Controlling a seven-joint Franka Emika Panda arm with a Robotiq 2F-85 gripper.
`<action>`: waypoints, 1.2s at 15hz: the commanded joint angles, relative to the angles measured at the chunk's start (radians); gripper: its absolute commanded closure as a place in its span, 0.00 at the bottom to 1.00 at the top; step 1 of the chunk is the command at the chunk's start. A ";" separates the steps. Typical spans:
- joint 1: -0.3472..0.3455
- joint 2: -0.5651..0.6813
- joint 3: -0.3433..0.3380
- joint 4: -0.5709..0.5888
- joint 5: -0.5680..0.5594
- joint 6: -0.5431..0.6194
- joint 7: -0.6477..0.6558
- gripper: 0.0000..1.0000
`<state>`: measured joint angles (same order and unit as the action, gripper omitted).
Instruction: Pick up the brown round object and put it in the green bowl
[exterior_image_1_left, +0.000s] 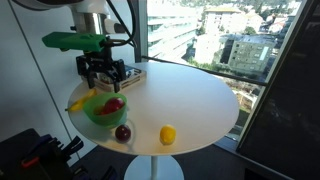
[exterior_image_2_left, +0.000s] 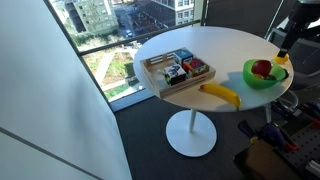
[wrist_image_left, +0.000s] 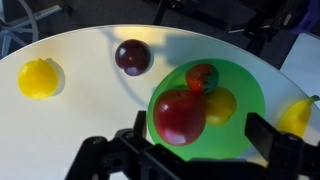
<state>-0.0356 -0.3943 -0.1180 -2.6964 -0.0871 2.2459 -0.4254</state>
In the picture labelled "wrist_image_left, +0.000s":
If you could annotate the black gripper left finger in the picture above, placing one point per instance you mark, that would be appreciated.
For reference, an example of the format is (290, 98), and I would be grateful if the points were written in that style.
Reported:
(140, 123)

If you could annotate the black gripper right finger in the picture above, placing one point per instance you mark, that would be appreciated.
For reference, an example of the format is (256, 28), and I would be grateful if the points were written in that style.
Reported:
(263, 140)

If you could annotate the dark brown round plum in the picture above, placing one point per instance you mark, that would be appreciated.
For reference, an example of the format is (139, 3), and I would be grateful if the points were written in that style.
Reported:
(132, 56)

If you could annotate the green plastic bowl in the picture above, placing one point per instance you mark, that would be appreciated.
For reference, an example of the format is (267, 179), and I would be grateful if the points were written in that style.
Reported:
(243, 106)

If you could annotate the red toy apple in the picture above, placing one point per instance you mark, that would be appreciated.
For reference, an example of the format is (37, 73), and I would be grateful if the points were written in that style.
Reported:
(179, 116)

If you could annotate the yellow toy banana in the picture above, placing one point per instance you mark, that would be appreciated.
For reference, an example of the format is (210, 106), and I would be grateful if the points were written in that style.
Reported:
(296, 116)

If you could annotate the yellow toy fruit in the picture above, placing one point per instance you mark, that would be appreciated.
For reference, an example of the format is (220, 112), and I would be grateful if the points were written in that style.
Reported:
(220, 106)

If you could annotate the red toy strawberry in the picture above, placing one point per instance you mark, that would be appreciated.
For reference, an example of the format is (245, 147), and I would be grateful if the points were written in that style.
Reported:
(201, 78)

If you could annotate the yellow toy lemon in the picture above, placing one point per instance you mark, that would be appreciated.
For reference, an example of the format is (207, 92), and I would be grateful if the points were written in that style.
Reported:
(37, 80)

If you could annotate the grey metal chair frame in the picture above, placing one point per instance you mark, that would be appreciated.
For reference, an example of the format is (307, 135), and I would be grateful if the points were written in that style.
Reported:
(30, 16)

